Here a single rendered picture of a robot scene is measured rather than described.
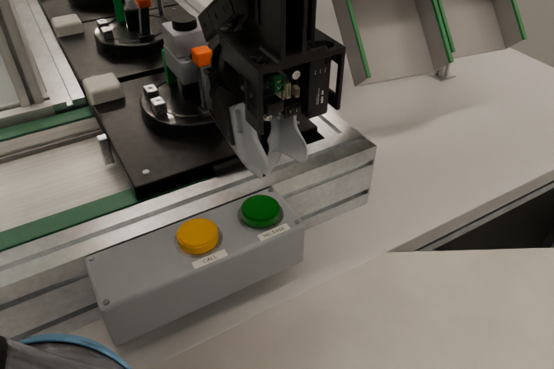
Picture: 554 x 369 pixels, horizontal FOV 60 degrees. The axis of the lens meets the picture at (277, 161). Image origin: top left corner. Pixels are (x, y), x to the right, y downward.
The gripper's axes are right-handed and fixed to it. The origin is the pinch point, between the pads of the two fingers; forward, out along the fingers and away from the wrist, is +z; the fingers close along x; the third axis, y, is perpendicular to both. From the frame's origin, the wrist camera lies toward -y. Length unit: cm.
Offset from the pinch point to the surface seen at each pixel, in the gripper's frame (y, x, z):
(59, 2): -72, -7, 6
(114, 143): -18.7, -10.2, 6.1
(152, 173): -10.9, -7.9, 6.1
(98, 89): -29.2, -9.1, 4.1
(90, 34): -53, -5, 6
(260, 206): 0.1, 0.0, 6.0
